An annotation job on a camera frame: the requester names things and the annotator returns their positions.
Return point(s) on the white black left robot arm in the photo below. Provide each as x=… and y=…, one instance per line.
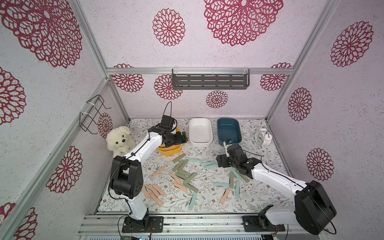
x=127, y=179

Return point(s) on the white plastic storage box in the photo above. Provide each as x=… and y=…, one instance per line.
x=200, y=132

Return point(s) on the teal plastic storage box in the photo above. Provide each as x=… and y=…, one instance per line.
x=229, y=129

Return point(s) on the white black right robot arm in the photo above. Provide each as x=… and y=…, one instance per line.
x=313, y=210

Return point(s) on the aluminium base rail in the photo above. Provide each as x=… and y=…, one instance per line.
x=182, y=225

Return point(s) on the yellow plastic storage box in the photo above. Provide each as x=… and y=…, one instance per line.
x=170, y=150

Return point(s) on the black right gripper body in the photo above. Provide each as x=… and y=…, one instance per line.
x=223, y=161

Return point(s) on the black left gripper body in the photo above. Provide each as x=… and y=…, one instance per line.
x=174, y=139

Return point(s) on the grey wall shelf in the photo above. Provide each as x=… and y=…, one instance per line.
x=210, y=81

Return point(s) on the black wire wall rack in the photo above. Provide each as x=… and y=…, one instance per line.
x=87, y=118

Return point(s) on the white twin-bell alarm clock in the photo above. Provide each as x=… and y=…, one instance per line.
x=263, y=137

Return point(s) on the white plush dog toy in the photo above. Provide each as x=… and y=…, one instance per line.
x=120, y=141

